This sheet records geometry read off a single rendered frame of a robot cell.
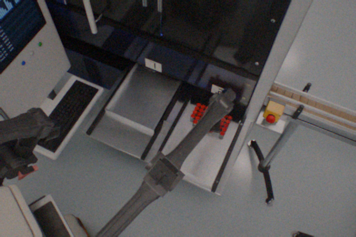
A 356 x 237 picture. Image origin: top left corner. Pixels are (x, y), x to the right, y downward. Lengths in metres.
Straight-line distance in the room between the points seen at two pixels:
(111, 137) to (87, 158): 0.97
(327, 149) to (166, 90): 1.49
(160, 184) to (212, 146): 0.66
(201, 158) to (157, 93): 0.41
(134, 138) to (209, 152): 0.35
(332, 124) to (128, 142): 0.94
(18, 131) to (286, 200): 1.90
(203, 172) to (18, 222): 0.79
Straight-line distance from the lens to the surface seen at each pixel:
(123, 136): 1.58
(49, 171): 2.58
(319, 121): 1.70
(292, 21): 1.15
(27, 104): 1.76
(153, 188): 0.94
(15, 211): 1.07
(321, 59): 3.23
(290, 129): 1.88
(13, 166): 1.20
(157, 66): 1.60
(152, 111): 1.63
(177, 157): 1.04
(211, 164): 1.52
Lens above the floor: 2.29
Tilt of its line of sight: 61 degrees down
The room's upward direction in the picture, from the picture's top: 2 degrees clockwise
